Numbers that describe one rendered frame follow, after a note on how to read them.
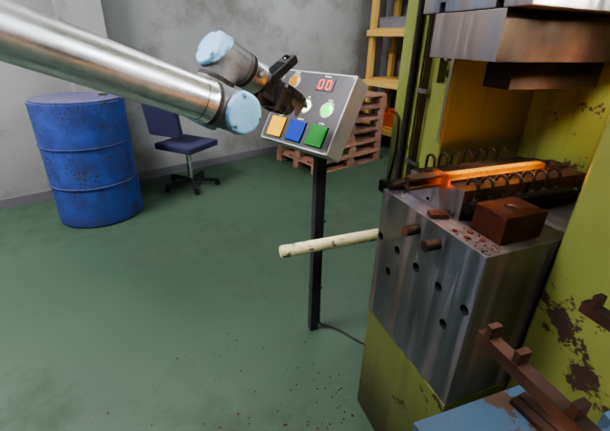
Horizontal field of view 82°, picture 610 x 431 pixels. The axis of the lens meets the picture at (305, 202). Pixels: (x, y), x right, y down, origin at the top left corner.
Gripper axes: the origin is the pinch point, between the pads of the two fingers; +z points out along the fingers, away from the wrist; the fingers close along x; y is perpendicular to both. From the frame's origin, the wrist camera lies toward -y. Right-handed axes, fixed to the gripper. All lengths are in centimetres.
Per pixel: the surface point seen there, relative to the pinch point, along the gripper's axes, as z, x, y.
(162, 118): 68, -221, 13
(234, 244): 88, -101, 78
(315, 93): 11.0, -8.0, -7.9
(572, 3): -8, 62, -25
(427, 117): 23.4, 29.2, -10.1
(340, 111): 11.0, 5.7, -3.2
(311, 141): 10.3, -0.6, 8.9
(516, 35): -8, 55, -18
